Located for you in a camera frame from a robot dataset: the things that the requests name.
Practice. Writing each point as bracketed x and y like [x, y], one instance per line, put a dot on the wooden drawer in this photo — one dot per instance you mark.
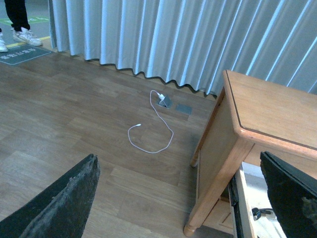
[248, 197]

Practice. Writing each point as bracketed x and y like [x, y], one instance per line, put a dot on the white wall plug adapter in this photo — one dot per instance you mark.
[161, 96]

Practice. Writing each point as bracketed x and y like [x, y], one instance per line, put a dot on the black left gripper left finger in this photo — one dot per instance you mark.
[59, 211]

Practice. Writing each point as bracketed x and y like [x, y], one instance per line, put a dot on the open floor socket box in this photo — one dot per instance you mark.
[166, 102]

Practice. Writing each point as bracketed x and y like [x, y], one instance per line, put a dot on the light grey curtain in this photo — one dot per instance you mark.
[193, 41]

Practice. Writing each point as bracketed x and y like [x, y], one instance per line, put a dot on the light wooden nightstand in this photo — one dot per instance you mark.
[250, 115]

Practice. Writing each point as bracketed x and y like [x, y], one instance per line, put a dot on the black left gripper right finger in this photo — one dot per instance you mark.
[293, 196]

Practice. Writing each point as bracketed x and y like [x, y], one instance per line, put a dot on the white charger plug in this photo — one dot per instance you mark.
[269, 213]

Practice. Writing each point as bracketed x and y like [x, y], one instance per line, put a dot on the green floor sign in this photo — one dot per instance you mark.
[23, 53]

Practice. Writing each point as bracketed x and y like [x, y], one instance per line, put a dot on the person in black trousers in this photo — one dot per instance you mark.
[16, 12]

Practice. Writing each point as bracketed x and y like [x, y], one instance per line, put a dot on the closed floor socket cover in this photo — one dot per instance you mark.
[184, 109]

